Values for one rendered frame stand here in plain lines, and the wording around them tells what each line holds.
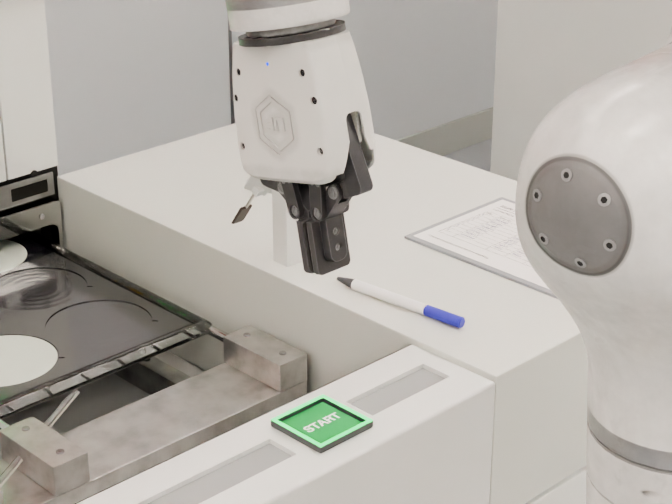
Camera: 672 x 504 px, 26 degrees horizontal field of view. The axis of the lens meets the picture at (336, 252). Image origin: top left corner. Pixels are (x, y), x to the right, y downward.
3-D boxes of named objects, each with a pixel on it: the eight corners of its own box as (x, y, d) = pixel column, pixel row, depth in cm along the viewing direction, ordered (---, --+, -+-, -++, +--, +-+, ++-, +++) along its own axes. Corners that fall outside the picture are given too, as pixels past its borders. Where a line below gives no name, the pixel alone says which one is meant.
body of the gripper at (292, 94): (201, 27, 102) (228, 182, 105) (298, 25, 94) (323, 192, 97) (281, 8, 107) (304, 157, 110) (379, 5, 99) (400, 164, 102)
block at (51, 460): (1, 458, 122) (-2, 428, 121) (35, 443, 124) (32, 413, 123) (55, 497, 117) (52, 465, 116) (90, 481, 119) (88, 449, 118)
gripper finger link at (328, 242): (298, 185, 103) (312, 275, 104) (329, 188, 100) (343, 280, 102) (331, 174, 105) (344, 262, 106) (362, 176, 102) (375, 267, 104)
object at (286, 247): (243, 251, 140) (239, 119, 135) (273, 239, 143) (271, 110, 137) (286, 270, 136) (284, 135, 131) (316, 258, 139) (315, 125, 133)
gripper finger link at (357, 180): (315, 80, 100) (283, 130, 104) (379, 167, 97) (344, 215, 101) (327, 77, 100) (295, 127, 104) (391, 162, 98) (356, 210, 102)
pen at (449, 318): (334, 275, 133) (459, 319, 125) (341, 271, 134) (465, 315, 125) (334, 285, 133) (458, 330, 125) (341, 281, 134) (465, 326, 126)
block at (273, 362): (223, 362, 138) (222, 334, 136) (250, 350, 140) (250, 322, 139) (280, 392, 132) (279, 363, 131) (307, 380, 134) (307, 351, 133)
